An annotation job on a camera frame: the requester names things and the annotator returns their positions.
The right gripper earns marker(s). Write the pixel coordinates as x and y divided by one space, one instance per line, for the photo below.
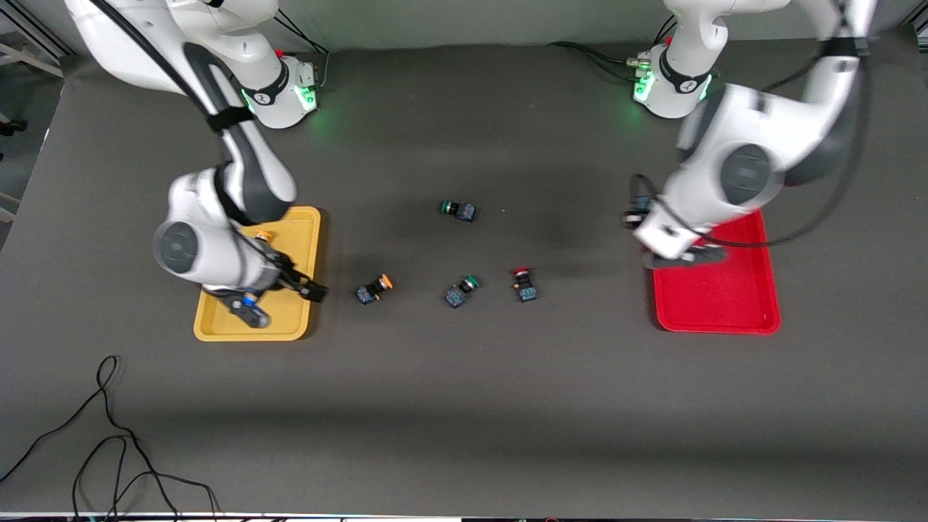
285 278

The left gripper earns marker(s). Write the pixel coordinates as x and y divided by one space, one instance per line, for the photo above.
639 212

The orange push button switch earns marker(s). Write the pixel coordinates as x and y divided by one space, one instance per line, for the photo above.
263 235
373 288

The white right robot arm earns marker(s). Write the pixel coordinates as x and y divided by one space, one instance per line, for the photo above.
210 254

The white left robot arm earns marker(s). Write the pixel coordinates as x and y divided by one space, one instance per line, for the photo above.
761 123

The yellow plastic tray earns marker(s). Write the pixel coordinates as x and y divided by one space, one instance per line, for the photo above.
301 239

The red plastic tray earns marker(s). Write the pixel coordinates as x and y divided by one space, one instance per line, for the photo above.
718 297

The green push button switch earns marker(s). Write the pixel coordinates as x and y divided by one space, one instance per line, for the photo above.
462 291
459 210

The white metal frame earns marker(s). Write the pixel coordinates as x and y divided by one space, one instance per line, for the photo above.
22 52

